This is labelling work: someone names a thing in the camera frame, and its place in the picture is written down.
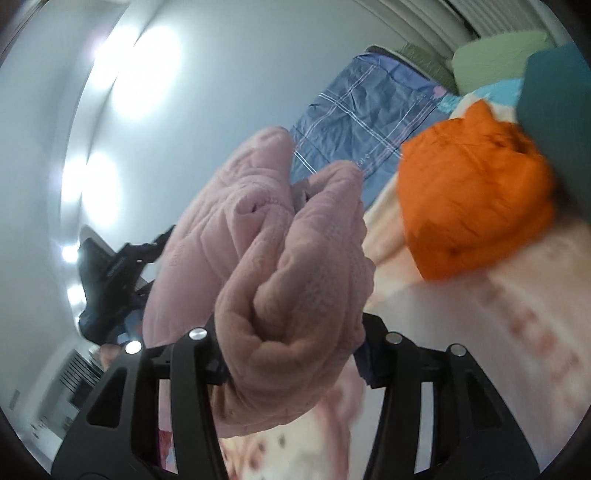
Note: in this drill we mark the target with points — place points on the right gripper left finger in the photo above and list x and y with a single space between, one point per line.
116 436

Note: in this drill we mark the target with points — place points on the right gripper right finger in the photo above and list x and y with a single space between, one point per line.
475 435

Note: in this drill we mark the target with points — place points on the pink quilted fleece jacket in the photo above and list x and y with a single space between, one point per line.
279 269

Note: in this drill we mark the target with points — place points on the person left hand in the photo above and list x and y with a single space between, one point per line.
107 355

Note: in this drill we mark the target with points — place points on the orange folded puffer jacket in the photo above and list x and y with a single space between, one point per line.
473 191

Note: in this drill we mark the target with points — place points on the blue plaid pillow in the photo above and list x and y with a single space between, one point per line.
376 104

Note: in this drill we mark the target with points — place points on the teal folded garment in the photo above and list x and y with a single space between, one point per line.
554 111

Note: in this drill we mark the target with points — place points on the green striped pillow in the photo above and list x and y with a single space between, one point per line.
428 65

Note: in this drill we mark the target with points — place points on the light green pillow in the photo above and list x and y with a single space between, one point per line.
499 57

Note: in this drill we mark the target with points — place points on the grey pleated curtain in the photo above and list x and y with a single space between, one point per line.
442 27

